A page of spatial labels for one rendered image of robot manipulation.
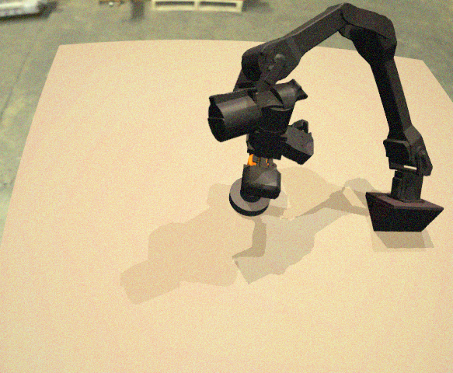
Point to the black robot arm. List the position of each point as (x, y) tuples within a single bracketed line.
[(256, 101)]

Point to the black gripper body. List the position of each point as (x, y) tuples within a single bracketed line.
[(263, 180)]

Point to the grey round pedestal with dark shaft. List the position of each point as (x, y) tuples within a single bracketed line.
[(246, 205)]

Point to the orange knob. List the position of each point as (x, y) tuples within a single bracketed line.
[(250, 161)]

